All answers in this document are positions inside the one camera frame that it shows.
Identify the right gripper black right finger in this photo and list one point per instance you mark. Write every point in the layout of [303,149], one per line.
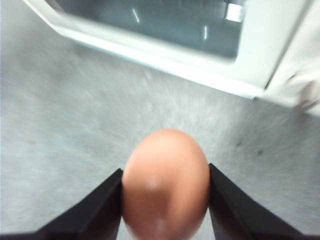
[242,215]

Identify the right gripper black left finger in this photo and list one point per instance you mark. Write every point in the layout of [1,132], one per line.
[87,215]

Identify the brown egg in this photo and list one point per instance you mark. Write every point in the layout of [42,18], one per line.
[165,187]

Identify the cream glass oven door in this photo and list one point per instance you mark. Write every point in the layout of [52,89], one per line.
[175,25]

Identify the cream oven knob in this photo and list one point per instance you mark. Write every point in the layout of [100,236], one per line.
[310,95]

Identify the cream Toshiba toaster oven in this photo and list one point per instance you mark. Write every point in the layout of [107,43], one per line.
[295,62]

